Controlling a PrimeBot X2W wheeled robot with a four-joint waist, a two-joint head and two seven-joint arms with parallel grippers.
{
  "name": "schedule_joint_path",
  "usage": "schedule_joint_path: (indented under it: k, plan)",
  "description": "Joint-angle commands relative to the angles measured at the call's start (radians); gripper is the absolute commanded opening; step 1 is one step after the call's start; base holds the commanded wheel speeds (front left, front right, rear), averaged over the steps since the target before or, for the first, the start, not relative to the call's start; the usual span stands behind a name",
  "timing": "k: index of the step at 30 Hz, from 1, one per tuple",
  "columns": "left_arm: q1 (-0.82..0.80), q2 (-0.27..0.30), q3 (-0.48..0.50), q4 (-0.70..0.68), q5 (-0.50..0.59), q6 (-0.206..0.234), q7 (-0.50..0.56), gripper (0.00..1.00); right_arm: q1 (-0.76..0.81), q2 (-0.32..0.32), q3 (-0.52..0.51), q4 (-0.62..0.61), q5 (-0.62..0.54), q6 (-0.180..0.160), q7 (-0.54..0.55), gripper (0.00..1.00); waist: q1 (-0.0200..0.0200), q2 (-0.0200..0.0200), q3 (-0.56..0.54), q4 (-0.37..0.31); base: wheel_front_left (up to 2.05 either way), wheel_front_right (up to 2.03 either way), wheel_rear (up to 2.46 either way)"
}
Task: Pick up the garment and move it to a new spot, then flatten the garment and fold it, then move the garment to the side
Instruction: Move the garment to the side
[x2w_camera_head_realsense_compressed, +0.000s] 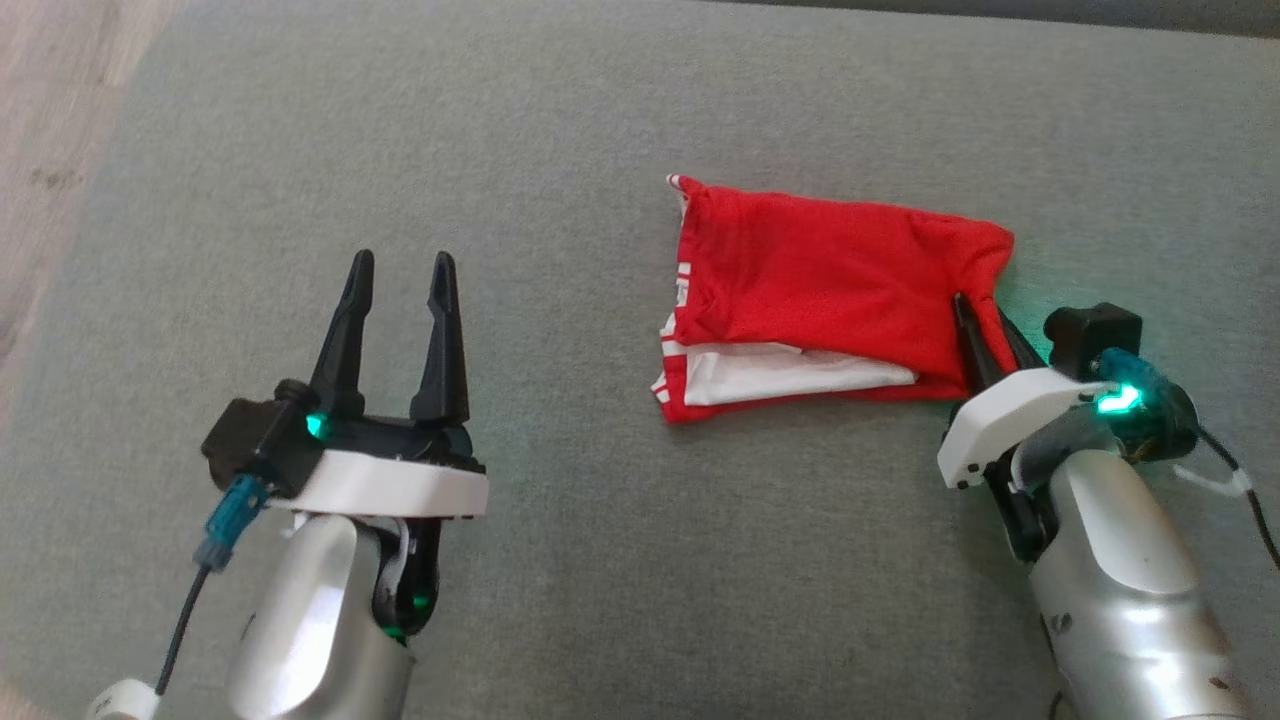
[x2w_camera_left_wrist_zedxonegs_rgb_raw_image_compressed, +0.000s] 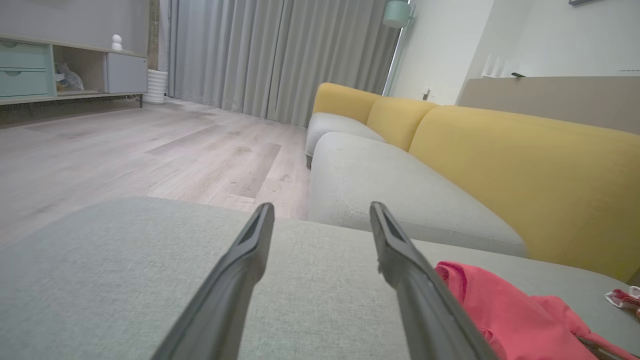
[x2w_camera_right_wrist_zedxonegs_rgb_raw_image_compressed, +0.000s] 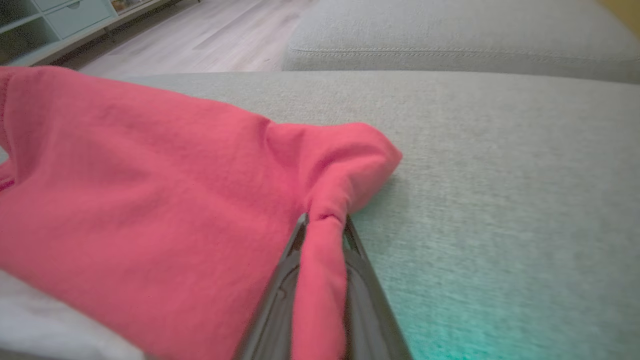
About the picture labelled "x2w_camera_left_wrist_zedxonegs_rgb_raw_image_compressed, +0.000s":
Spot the grey pleated curtain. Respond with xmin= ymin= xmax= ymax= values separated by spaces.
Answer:
xmin=159 ymin=0 xmax=403 ymax=128

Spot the grey plush toy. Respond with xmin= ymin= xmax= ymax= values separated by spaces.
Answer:
xmin=55 ymin=61 xmax=85 ymax=92

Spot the small grey sofa seat cushion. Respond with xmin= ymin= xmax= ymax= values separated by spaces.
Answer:
xmin=305 ymin=112 xmax=387 ymax=170

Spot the mint green floor lamp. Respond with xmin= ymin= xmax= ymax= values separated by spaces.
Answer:
xmin=382 ymin=0 xmax=417 ymax=97

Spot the white slatted rack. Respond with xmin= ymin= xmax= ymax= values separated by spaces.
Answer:
xmin=481 ymin=52 xmax=521 ymax=78

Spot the green leafy potted tree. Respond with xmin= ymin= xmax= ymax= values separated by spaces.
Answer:
xmin=148 ymin=0 xmax=161 ymax=71

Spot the rounded yellow sofa end cushion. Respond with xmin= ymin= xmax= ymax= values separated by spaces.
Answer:
xmin=313 ymin=82 xmax=382 ymax=126

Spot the red jersey with white trim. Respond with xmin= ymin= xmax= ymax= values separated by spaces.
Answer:
xmin=435 ymin=261 xmax=640 ymax=360

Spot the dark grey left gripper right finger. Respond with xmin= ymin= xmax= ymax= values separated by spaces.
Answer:
xmin=370 ymin=201 xmax=496 ymax=360

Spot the taupe low partition wall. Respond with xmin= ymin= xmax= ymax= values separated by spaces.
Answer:
xmin=457 ymin=76 xmax=640 ymax=136

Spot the white ribbed plant pot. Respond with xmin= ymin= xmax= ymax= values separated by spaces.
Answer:
xmin=144 ymin=69 xmax=169 ymax=105

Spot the short yellow sofa back cushion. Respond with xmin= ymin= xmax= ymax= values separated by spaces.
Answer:
xmin=366 ymin=96 xmax=440 ymax=152

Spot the mint and grey TV cabinet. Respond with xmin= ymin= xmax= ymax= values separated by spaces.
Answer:
xmin=0 ymin=34 xmax=149 ymax=108

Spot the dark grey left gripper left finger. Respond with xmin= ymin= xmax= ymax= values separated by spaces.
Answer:
xmin=152 ymin=202 xmax=276 ymax=360

